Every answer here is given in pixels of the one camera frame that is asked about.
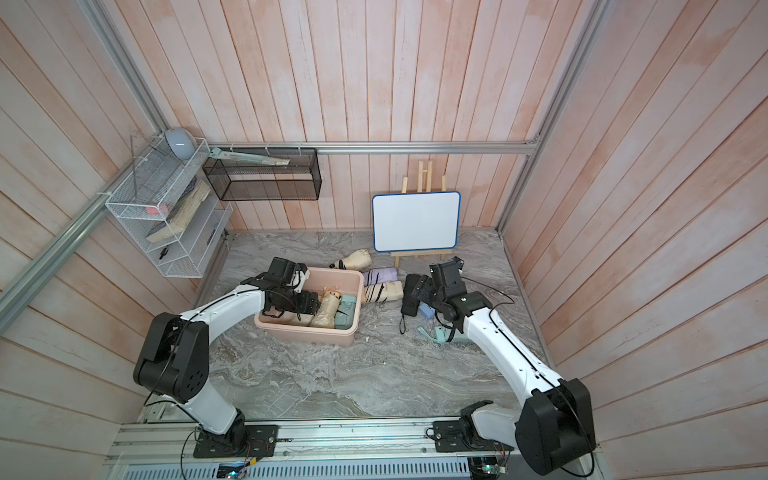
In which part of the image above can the blue folded umbrella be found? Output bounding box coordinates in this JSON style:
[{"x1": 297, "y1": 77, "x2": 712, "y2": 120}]
[{"x1": 418, "y1": 302, "x2": 435, "y2": 320}]

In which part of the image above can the mint umbrella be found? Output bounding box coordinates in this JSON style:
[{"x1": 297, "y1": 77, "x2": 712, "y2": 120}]
[
  {"x1": 417, "y1": 326, "x2": 471, "y2": 344},
  {"x1": 334, "y1": 295, "x2": 357, "y2": 330}
]

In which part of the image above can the white board blue frame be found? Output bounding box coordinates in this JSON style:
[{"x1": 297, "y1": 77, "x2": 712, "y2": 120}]
[{"x1": 371, "y1": 191, "x2": 462, "y2": 252}]

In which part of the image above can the mint umbrella front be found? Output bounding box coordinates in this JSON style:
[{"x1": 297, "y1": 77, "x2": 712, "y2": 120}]
[{"x1": 334, "y1": 295, "x2": 357, "y2": 330}]

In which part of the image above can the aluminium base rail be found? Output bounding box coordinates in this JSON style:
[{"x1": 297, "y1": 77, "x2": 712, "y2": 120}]
[{"x1": 101, "y1": 413, "x2": 601, "y2": 480}]

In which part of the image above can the book on shelf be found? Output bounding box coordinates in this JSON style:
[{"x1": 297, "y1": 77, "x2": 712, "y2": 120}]
[{"x1": 146, "y1": 177, "x2": 211, "y2": 244}]

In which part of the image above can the black folded umbrella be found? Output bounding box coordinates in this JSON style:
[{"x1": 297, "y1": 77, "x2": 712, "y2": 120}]
[{"x1": 399, "y1": 274, "x2": 423, "y2": 335}]

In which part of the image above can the beige umbrella beside purple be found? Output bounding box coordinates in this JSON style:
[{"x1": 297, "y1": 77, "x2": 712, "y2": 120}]
[{"x1": 363, "y1": 281, "x2": 404, "y2": 303}]

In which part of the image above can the white wire shelf rack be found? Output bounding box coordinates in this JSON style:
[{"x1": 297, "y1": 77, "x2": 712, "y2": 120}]
[{"x1": 106, "y1": 136, "x2": 232, "y2": 279}]

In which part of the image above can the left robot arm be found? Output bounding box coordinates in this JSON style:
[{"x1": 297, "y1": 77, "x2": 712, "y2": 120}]
[{"x1": 133, "y1": 257, "x2": 319, "y2": 458}]

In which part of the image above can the beige umbrella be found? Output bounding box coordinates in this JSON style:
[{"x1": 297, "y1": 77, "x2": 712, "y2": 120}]
[
  {"x1": 309, "y1": 290, "x2": 341, "y2": 329},
  {"x1": 363, "y1": 281, "x2": 404, "y2": 303},
  {"x1": 330, "y1": 249, "x2": 373, "y2": 271}
]

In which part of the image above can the purple folded umbrella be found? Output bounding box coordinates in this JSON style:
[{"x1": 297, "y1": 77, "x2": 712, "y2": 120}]
[{"x1": 363, "y1": 267, "x2": 398, "y2": 287}]

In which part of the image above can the black wire basket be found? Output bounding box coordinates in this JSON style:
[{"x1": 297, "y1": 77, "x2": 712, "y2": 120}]
[{"x1": 203, "y1": 147, "x2": 322, "y2": 202}]

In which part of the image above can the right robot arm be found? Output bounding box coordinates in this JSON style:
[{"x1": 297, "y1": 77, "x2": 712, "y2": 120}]
[{"x1": 411, "y1": 257, "x2": 597, "y2": 475}]

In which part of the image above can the grey round speaker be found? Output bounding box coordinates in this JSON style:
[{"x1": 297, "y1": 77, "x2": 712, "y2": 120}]
[{"x1": 165, "y1": 127, "x2": 197, "y2": 162}]

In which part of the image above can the flat item on basket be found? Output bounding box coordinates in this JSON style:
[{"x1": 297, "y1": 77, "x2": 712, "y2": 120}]
[{"x1": 209, "y1": 148, "x2": 290, "y2": 167}]

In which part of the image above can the pink plastic storage box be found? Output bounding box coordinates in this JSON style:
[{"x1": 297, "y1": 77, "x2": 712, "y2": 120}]
[{"x1": 254, "y1": 267, "x2": 364, "y2": 346}]

